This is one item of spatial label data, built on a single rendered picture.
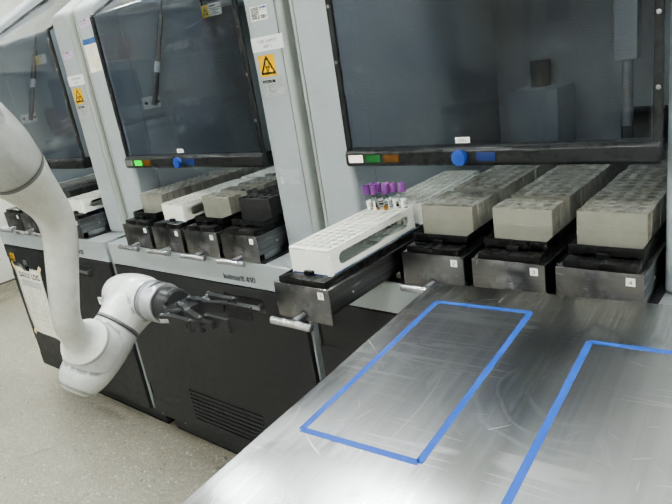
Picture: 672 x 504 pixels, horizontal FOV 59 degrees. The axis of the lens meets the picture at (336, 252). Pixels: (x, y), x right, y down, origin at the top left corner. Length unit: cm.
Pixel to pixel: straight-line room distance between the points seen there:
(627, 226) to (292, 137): 74
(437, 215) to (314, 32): 46
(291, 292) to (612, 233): 56
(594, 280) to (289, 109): 76
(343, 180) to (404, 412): 77
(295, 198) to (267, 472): 93
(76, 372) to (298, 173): 65
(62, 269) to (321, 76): 65
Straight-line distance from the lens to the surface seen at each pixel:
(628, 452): 62
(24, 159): 104
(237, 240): 152
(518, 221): 114
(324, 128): 135
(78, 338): 130
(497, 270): 110
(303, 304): 111
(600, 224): 109
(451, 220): 120
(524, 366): 74
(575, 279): 106
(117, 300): 139
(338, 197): 137
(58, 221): 115
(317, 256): 109
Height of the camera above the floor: 119
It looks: 18 degrees down
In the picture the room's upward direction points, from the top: 9 degrees counter-clockwise
